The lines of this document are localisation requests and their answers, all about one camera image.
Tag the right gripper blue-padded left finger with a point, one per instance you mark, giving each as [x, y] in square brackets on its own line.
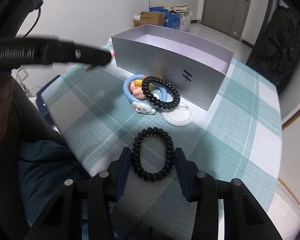
[81, 210]

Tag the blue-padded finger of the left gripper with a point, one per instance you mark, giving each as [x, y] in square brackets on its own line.
[68, 51]

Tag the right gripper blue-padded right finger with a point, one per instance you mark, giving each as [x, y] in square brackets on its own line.
[244, 217]

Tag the blue Jordan shoe box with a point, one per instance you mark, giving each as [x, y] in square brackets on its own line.
[41, 106]

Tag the teal plaid tablecloth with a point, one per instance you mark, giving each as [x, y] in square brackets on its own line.
[239, 136]

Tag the brown cardboard box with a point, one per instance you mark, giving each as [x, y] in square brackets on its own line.
[151, 18]

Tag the blue cardboard box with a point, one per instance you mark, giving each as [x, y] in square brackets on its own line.
[171, 20]

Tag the beige tote bag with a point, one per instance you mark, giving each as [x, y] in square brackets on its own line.
[184, 13]

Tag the grey open gift box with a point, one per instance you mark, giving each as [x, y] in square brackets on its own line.
[195, 66]

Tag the black backpack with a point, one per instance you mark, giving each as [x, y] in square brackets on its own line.
[276, 53]

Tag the grey door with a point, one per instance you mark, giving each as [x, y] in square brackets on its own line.
[226, 16]

